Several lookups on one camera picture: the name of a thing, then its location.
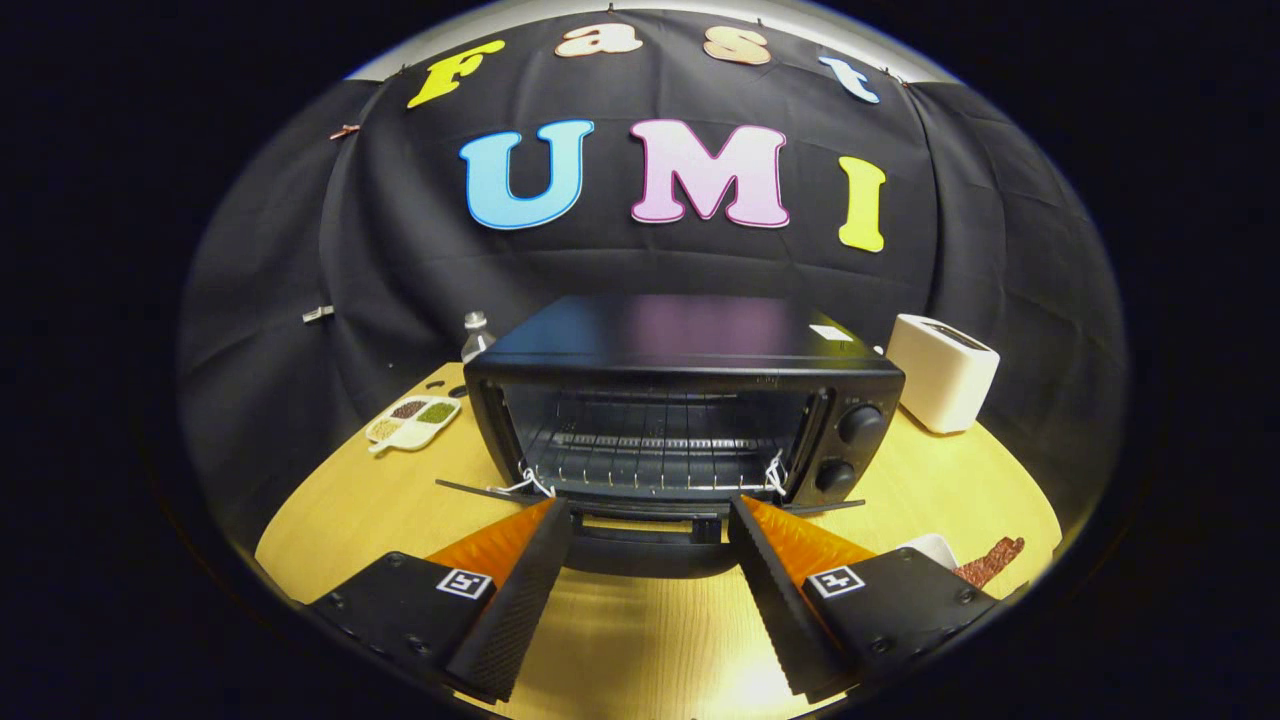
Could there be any black toaster oven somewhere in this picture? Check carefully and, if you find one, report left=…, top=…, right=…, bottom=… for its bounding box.
left=435, top=293, right=906, bottom=579

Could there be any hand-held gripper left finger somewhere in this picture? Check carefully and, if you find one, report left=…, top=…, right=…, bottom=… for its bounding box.
left=308, top=498, right=576, bottom=704

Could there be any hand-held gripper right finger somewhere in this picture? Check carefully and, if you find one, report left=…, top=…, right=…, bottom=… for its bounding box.
left=727, top=493, right=1001, bottom=704

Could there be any clear plastic water bottle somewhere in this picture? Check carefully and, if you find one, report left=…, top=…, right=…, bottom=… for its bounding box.
left=461, top=311, right=496, bottom=364

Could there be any brown roasted chicken drumstick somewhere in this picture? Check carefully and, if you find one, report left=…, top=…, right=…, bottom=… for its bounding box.
left=955, top=537, right=1026, bottom=589

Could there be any white divided dish with grains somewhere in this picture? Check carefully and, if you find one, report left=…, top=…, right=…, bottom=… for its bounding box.
left=365, top=395, right=463, bottom=454

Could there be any black backdrop cloth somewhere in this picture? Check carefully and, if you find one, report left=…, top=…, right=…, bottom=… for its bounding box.
left=178, top=10, right=1131, bottom=541

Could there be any white slot toaster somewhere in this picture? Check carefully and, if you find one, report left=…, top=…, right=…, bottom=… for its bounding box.
left=886, top=314, right=1001, bottom=435

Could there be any white ribbed plastic tray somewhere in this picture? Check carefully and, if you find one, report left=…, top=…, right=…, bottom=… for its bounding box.
left=895, top=533, right=961, bottom=571

